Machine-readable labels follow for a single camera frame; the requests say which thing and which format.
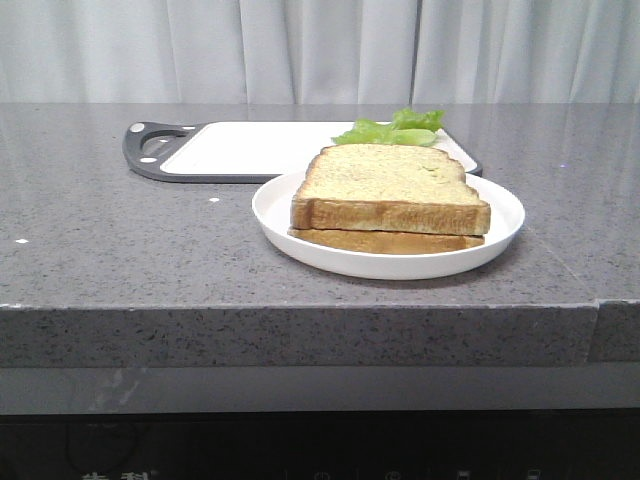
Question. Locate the green lettuce leaf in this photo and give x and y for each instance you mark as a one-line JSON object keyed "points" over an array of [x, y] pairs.
{"points": [[407, 127]]}

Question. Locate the toasted bread slice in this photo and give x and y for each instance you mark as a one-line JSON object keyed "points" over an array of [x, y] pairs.
{"points": [[392, 188], [387, 242]]}

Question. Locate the black appliance with symbols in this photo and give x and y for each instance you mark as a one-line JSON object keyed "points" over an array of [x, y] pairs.
{"points": [[520, 444]]}

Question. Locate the white cutting board black rim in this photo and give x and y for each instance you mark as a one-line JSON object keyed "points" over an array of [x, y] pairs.
{"points": [[228, 152]]}

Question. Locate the grey curtain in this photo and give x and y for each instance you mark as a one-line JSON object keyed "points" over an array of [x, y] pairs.
{"points": [[320, 52]]}

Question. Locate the white round plate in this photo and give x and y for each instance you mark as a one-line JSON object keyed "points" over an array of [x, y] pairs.
{"points": [[387, 255]]}

